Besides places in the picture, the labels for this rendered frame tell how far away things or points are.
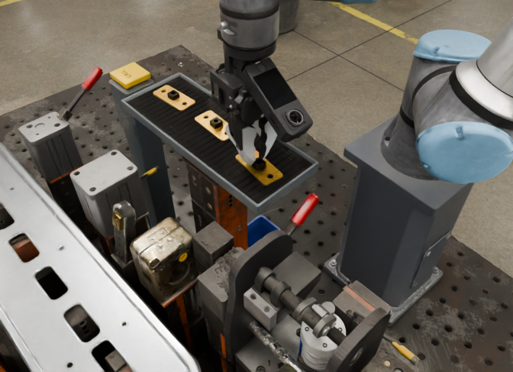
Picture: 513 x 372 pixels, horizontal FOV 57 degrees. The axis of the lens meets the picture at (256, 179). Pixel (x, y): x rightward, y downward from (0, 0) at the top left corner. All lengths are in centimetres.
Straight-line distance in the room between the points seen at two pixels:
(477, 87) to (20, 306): 75
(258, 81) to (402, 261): 53
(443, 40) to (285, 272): 42
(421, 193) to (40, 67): 295
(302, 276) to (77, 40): 322
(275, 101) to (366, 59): 275
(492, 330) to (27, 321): 95
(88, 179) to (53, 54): 277
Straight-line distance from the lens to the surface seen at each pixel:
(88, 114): 173
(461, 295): 126
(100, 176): 87
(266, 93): 63
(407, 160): 87
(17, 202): 104
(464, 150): 67
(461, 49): 78
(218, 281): 73
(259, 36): 61
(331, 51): 340
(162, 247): 78
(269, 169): 76
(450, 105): 67
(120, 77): 101
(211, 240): 75
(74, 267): 90
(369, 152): 91
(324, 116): 279
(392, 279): 106
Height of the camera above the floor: 169
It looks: 45 degrees down
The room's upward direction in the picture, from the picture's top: straight up
